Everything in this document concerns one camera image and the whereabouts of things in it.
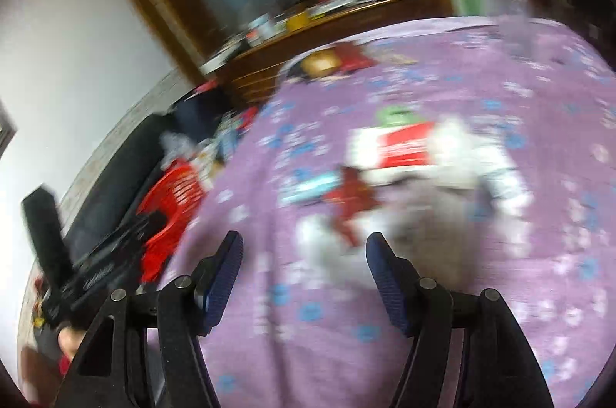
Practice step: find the dark blue bag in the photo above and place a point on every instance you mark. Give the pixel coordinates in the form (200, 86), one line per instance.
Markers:
(195, 116)

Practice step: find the black leather sofa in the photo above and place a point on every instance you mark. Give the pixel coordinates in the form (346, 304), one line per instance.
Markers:
(115, 177)

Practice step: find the person's left hand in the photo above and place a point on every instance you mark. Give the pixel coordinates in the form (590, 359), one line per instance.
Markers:
(69, 343)

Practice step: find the green wrapper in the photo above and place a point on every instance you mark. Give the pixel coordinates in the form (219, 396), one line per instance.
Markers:
(399, 115)

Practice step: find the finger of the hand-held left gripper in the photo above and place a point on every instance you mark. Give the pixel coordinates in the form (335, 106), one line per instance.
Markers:
(147, 227)

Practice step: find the red cloth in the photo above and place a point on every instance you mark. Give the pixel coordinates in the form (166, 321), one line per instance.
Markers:
(351, 198)

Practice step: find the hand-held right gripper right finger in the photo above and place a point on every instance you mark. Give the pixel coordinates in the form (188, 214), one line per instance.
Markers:
(385, 287)

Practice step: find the purple floral tablecloth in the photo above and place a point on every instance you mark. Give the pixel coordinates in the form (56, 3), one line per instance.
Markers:
(481, 316)

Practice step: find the grey crumpled paper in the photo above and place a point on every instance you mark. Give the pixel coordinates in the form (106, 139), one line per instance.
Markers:
(428, 225)

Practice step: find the teal cartoon snack packet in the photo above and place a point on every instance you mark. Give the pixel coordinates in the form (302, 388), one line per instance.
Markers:
(310, 189)

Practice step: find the red and white packet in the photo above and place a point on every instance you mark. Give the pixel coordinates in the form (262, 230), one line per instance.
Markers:
(394, 150)

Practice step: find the red plastic basket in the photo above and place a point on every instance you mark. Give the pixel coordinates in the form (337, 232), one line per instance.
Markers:
(175, 191)

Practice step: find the clear plastic bag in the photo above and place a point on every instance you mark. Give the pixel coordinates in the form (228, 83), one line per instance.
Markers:
(175, 144)

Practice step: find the yellow container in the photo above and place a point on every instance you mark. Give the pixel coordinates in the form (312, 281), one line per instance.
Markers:
(297, 20)

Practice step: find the white crumpled tissue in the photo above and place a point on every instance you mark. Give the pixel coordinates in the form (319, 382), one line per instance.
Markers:
(457, 152)
(317, 244)

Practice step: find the white plastic packet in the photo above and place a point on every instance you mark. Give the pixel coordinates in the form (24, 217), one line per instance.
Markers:
(507, 191)

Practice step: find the wooden brick-pattern counter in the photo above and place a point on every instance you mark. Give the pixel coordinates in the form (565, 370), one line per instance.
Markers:
(298, 56)

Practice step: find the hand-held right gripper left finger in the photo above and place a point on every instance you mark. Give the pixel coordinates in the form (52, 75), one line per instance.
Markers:
(220, 287)

